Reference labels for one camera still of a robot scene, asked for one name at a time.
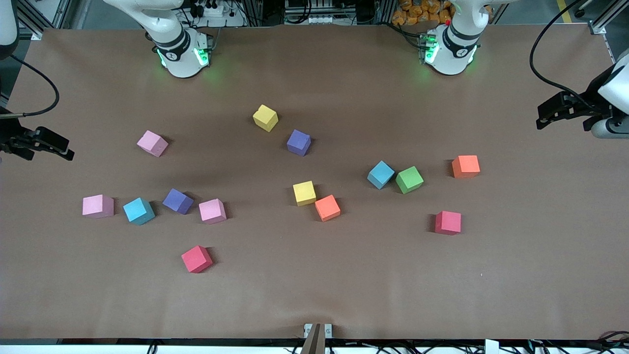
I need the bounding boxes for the pile of orange packets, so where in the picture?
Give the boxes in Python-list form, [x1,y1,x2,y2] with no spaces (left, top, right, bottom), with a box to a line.
[391,0,455,26]

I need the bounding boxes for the yellow foam cube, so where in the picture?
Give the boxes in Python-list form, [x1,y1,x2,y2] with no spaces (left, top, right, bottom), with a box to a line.
[253,104,279,133]
[293,180,317,207]

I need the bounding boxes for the orange foam cube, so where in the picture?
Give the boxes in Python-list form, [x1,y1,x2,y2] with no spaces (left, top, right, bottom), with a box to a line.
[314,194,342,222]
[452,155,481,179]

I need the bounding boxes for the grey electronics box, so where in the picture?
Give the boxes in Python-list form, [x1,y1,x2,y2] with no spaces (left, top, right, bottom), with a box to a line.
[284,0,341,25]

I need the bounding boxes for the white power strip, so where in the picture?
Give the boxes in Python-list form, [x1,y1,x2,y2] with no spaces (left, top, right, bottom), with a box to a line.
[194,2,246,28]

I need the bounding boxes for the red foam cube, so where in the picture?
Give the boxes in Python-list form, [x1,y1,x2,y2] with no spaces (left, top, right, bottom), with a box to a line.
[181,245,214,274]
[435,211,462,236]

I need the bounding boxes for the cyan foam cube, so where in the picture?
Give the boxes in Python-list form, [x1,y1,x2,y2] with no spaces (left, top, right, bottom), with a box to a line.
[123,198,156,226]
[367,160,396,190]

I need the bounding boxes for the green foam cube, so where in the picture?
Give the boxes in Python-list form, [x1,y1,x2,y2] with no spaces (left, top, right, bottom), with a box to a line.
[395,166,425,195]

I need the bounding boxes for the pink foam cube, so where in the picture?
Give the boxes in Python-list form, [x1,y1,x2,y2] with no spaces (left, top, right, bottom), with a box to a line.
[82,194,114,219]
[137,130,169,158]
[199,198,228,225]

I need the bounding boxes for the aluminium frame rail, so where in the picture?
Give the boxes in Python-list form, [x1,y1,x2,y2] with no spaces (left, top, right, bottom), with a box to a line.
[10,0,72,41]
[587,0,629,35]

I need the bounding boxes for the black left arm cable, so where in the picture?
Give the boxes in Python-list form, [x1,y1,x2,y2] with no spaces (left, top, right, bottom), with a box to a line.
[529,0,598,111]

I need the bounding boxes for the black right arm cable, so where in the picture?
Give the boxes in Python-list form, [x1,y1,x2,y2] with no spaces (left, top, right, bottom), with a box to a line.
[0,53,60,118]

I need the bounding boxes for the purple foam cube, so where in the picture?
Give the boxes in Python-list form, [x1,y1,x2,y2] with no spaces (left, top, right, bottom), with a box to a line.
[162,188,195,215]
[286,129,312,157]

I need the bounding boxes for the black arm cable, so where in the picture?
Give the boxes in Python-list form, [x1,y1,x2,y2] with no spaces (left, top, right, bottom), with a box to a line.
[529,0,598,111]
[0,53,60,118]

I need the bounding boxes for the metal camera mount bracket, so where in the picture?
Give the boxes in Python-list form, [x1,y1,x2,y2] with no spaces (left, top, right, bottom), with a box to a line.
[301,323,333,354]

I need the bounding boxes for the brown paper table cover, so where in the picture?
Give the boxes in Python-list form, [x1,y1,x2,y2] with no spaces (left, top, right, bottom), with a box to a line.
[0,25,629,342]

